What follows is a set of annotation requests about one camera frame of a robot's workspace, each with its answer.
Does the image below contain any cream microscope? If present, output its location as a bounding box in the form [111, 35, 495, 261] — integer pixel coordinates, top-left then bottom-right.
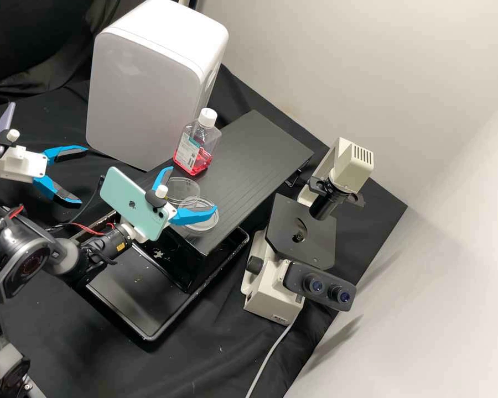
[241, 137, 377, 327]

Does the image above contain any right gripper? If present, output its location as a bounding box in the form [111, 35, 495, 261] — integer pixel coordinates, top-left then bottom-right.
[121, 166, 220, 244]

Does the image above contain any black platform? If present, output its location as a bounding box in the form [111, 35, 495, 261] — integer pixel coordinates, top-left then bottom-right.
[141, 109, 315, 292]

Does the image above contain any wrist camera phone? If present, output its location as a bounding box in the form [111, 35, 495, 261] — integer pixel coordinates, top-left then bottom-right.
[99, 166, 172, 242]
[0, 101, 22, 171]

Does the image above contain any right wrist camera phone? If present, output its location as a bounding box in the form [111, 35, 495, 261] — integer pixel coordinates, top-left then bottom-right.
[99, 166, 172, 242]

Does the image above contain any red liquid bottle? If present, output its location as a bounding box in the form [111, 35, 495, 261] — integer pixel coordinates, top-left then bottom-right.
[173, 107, 222, 177]

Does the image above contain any black tray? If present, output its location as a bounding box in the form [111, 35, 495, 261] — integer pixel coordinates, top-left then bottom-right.
[72, 209, 250, 342]

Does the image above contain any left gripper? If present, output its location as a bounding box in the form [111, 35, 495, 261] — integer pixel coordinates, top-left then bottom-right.
[0, 144, 90, 208]

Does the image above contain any grey cable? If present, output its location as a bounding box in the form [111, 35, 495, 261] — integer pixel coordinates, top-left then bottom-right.
[245, 320, 296, 398]

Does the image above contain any black cable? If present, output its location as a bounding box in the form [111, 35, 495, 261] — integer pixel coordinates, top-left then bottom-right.
[49, 174, 107, 229]

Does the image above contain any left wrist camera phone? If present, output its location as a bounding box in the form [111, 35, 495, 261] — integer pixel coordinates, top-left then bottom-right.
[0, 101, 22, 171]

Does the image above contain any white box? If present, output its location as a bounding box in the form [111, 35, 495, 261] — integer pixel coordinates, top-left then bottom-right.
[85, 0, 230, 172]

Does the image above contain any petri dish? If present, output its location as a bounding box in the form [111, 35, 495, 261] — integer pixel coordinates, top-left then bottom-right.
[178, 195, 220, 238]
[165, 176, 203, 205]

